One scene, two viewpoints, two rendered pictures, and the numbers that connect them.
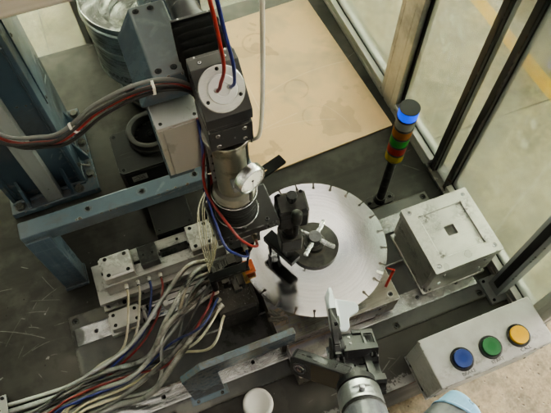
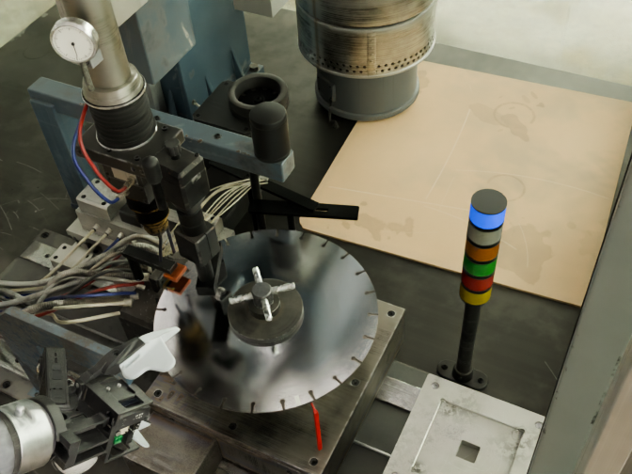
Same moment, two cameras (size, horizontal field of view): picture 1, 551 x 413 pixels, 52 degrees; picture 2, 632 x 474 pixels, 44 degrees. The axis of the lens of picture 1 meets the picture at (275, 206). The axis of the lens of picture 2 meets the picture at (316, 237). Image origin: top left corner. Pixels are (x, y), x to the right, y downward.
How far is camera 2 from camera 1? 0.73 m
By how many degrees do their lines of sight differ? 31
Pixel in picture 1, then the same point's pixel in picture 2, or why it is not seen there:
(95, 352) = (24, 273)
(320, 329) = (194, 422)
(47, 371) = not seen: outside the picture
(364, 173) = (481, 332)
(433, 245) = (418, 446)
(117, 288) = (89, 224)
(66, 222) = (71, 100)
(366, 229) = (344, 344)
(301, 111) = not seen: hidden behind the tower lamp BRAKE
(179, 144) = not seen: outside the picture
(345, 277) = (255, 371)
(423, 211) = (456, 399)
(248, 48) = (498, 116)
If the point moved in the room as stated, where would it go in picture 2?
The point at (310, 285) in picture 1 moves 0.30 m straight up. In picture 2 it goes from (210, 345) to (167, 197)
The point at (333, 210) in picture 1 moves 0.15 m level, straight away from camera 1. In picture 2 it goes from (333, 295) to (417, 253)
